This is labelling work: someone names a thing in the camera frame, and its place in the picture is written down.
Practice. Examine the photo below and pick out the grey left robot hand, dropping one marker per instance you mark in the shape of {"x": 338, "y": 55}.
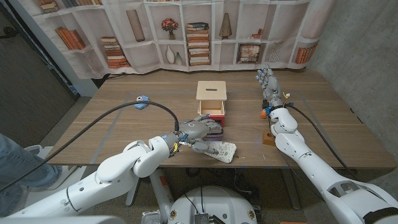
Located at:
{"x": 196, "y": 129}

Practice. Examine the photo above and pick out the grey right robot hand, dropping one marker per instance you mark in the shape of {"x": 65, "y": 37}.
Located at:
{"x": 272, "y": 88}

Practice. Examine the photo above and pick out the white patterned pen bag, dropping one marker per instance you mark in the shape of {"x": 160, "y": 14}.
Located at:
{"x": 225, "y": 151}

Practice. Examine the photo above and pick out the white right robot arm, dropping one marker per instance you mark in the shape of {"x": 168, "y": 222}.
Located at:
{"x": 314, "y": 165}

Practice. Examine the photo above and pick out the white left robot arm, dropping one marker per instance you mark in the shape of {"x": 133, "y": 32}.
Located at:
{"x": 118, "y": 174}

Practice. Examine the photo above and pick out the wooden drawer with red front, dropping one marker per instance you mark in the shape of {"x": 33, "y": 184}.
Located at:
{"x": 211, "y": 107}

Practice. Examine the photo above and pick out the orange glue stick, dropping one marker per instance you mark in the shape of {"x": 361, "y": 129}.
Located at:
{"x": 263, "y": 114}

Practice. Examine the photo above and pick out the brown toy brick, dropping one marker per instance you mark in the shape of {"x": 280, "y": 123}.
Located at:
{"x": 268, "y": 138}

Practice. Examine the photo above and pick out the light wooden box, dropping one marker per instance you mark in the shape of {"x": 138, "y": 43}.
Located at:
{"x": 214, "y": 88}

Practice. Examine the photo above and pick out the white cylinder with orange label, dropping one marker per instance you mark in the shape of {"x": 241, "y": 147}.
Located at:
{"x": 160, "y": 189}

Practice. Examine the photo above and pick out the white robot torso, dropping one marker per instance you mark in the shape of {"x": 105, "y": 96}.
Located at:
{"x": 214, "y": 202}

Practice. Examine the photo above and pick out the white table leg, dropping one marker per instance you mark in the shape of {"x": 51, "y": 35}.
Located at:
{"x": 132, "y": 194}

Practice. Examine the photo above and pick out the printed bookshelf backdrop cloth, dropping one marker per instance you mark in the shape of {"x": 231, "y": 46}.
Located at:
{"x": 140, "y": 53}

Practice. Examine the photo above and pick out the grey table leg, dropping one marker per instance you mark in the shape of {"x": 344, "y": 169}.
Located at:
{"x": 290, "y": 189}

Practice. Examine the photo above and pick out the person in blue jeans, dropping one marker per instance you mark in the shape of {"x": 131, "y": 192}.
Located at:
{"x": 18, "y": 168}

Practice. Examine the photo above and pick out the blue toy camera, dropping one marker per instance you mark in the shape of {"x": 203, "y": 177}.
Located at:
{"x": 140, "y": 106}

